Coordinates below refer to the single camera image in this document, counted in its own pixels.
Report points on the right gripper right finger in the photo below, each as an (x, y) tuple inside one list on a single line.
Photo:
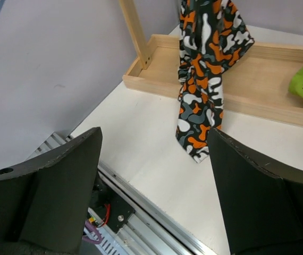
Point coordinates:
[(261, 198)]

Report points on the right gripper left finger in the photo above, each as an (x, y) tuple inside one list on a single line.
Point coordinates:
[(44, 200)]

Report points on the patterned black orange shorts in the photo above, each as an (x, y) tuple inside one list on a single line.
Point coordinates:
[(213, 38)]

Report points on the wooden clothes rack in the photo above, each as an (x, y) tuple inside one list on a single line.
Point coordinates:
[(257, 85)]

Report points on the white slotted cable duct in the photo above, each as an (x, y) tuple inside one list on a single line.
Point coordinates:
[(105, 244)]

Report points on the aluminium mounting rail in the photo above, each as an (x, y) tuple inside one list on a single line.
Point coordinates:
[(148, 230)]

